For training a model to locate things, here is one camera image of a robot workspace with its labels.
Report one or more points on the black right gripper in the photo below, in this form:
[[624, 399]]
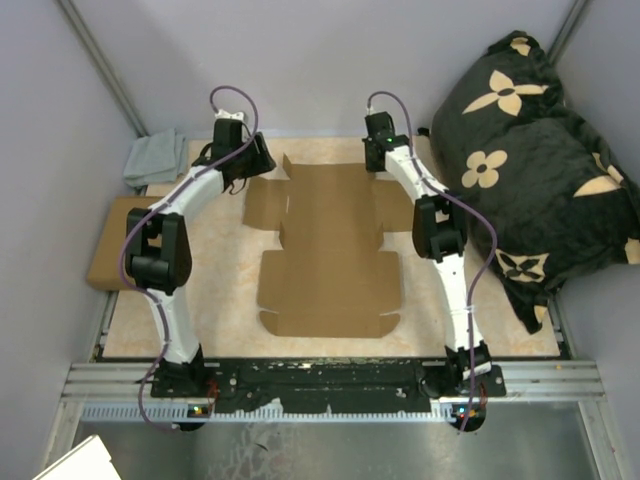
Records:
[[370, 167]]

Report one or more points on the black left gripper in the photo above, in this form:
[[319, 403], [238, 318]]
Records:
[[263, 162]]

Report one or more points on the brown cardboard box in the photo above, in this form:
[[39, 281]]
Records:
[[331, 276], [103, 274]]

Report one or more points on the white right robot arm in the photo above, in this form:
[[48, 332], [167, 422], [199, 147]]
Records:
[[438, 235]]

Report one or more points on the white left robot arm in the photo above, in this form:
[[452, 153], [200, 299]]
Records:
[[157, 254]]

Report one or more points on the folded brown cardboard box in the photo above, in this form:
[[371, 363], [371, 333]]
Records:
[[103, 274]]

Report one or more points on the grey folded cloth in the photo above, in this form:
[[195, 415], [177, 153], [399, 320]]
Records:
[[156, 159]]

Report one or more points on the black floral pillow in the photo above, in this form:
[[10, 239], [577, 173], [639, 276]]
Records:
[[550, 200]]

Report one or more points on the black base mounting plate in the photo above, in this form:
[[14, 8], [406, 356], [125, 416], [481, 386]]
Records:
[[346, 385]]

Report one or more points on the white board corner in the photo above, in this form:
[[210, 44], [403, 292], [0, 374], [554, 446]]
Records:
[[89, 460]]

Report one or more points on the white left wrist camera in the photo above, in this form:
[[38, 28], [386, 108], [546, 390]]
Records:
[[224, 114]]

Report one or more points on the aluminium rail frame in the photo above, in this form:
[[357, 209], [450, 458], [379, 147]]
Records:
[[536, 380]]

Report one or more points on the white slotted cable duct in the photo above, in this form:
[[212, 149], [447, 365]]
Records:
[[192, 411]]

